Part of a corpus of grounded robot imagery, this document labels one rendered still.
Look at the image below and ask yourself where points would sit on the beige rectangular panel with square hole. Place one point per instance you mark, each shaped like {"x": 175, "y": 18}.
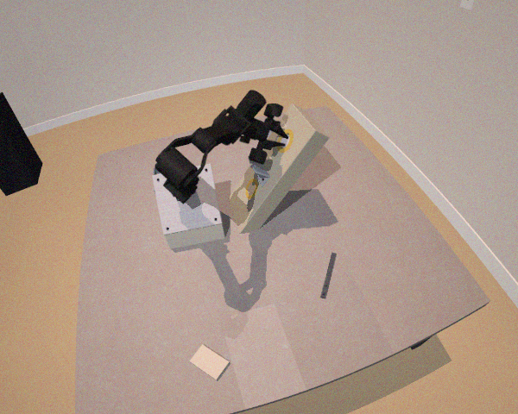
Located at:
{"x": 251, "y": 203}

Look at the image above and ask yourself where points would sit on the white cylinder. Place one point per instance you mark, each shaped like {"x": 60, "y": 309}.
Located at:
{"x": 285, "y": 141}

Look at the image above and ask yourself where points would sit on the beige flat rectangular block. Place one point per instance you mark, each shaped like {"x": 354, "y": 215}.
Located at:
{"x": 209, "y": 362}

